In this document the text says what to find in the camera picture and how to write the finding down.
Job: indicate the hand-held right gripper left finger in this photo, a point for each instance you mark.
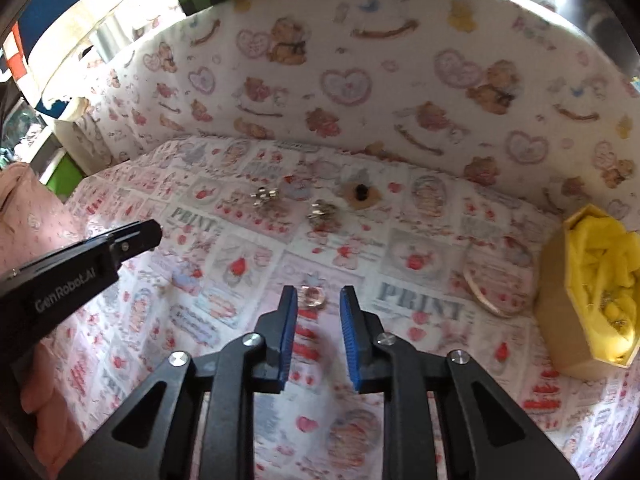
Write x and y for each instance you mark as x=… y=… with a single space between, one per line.
x=289 y=330

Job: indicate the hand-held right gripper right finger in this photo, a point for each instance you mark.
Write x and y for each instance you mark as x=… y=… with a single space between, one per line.
x=347 y=335

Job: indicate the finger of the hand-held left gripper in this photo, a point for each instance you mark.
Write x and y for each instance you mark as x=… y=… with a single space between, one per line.
x=140 y=237

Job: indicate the silver earring cluster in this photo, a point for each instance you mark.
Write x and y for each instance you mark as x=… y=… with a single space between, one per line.
x=320 y=210
x=265 y=195

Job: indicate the black stone earring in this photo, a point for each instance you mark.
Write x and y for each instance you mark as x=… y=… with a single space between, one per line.
x=360 y=191

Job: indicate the octagonal cardboard jewelry box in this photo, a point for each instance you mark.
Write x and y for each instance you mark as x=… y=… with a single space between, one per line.
x=560 y=310

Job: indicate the person's left forearm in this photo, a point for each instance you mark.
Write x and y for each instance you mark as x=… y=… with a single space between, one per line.
x=52 y=400

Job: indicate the strawberry printed cloth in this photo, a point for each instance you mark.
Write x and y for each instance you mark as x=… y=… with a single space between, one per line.
x=250 y=260

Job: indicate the pink dotted cloth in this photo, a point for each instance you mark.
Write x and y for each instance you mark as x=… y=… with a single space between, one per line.
x=35 y=210

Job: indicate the green storage box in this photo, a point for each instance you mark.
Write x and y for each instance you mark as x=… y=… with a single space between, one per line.
x=65 y=175

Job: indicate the metal cup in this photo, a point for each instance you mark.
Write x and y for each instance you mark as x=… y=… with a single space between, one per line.
x=107 y=35

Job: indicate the yellow cloth lining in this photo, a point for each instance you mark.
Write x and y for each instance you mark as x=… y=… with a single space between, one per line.
x=600 y=255

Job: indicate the teddy bear printed cloth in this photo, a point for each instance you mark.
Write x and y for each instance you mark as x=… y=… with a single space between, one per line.
x=390 y=60

